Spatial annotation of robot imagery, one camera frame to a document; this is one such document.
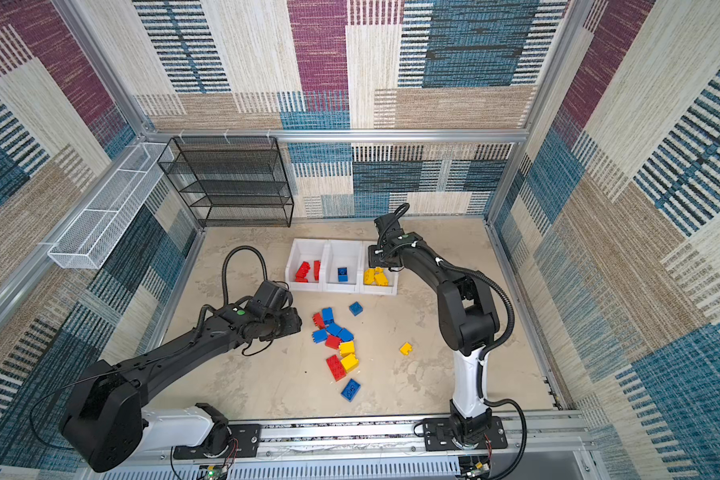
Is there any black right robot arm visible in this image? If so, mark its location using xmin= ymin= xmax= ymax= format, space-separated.
xmin=368 ymin=203 xmax=515 ymax=448

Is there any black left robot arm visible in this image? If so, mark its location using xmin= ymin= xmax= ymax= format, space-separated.
xmin=59 ymin=245 xmax=302 ymax=473

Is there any white three-compartment bin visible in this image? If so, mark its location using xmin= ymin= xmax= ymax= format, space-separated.
xmin=285 ymin=238 xmax=399 ymax=296

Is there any blue brick bottom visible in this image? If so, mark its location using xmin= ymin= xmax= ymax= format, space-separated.
xmin=341 ymin=379 xmax=361 ymax=402

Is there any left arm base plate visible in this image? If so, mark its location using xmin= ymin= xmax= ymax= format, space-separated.
xmin=172 ymin=424 xmax=261 ymax=460

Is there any black wire shelf rack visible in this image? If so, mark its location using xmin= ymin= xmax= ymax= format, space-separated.
xmin=157 ymin=136 xmax=294 ymax=228

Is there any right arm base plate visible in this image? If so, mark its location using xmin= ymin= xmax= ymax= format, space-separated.
xmin=414 ymin=415 xmax=508 ymax=451

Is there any white wire mesh basket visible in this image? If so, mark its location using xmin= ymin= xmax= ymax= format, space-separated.
xmin=48 ymin=142 xmax=165 ymax=270

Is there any aluminium front rail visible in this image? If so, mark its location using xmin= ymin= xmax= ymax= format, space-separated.
xmin=120 ymin=410 xmax=596 ymax=468

